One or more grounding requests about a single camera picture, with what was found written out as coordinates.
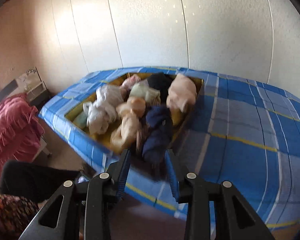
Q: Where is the white cabinet with flower print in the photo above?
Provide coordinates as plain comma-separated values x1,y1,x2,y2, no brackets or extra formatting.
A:
15,67,51,110

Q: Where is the dark blue fuzzy cloth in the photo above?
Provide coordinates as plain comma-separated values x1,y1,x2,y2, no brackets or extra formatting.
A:
141,105,173,165

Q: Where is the dark red cardboard box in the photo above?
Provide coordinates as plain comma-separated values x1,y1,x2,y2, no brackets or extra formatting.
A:
66,73,204,154

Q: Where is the light green cloth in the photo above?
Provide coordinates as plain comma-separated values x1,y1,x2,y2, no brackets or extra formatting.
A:
129,83,161,103

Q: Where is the white cloth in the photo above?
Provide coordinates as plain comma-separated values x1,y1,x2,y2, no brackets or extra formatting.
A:
83,85,127,134

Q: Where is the pink red blanket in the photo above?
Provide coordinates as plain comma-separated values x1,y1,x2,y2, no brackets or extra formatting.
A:
0,93,44,176

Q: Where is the black soft item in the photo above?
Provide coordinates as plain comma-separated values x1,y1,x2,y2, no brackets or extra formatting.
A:
146,73,173,103

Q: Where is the blue plaid table cover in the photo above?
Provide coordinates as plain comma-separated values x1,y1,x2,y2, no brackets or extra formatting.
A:
39,67,300,230

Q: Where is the teal cloth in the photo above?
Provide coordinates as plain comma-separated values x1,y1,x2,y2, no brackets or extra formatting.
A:
73,111,87,130

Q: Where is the pink plush cloth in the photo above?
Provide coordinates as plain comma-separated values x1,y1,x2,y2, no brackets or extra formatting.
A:
166,74,197,113

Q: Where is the beige cloth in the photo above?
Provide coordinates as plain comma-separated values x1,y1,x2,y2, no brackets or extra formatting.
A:
110,96,146,153

